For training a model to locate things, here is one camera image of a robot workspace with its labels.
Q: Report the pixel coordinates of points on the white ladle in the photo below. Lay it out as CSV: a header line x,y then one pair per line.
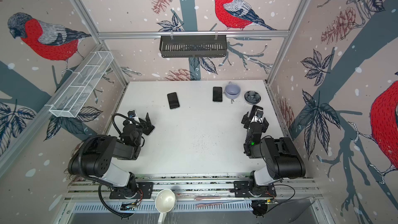
x,y
164,203

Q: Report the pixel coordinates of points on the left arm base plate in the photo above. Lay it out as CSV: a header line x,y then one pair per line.
x,y
140,190

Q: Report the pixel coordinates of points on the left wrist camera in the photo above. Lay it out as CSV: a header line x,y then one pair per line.
x,y
132,114

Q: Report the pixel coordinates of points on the white mesh wall shelf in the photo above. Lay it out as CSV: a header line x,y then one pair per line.
x,y
73,98

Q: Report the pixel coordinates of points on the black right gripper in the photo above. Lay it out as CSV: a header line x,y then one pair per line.
x,y
255,123

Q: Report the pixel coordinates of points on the red pen on rail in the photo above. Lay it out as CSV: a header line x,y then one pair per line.
x,y
203,205

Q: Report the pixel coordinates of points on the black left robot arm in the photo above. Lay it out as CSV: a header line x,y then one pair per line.
x,y
93,160

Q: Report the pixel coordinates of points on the dark grey small bowl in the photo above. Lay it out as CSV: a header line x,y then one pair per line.
x,y
252,97

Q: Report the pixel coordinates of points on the black phone back centre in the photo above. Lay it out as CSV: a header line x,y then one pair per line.
x,y
217,94

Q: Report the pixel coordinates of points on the lavender cup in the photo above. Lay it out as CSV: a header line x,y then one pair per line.
x,y
232,90

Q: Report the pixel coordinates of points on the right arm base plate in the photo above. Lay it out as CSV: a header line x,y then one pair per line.
x,y
246,189

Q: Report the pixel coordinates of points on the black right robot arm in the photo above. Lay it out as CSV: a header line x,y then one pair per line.
x,y
280,156

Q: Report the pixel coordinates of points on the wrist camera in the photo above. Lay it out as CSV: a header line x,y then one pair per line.
x,y
256,114
132,114

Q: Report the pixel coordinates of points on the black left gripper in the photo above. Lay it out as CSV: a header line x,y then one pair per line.
x,y
144,126

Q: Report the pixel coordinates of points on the black phone back left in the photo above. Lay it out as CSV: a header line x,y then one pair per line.
x,y
173,100

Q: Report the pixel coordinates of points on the black hanging wire basket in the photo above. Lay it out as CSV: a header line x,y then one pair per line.
x,y
193,46

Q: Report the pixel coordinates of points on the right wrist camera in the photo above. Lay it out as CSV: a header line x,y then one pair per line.
x,y
256,114

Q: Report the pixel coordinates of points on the black phone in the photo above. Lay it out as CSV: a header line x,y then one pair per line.
x,y
173,100
217,94

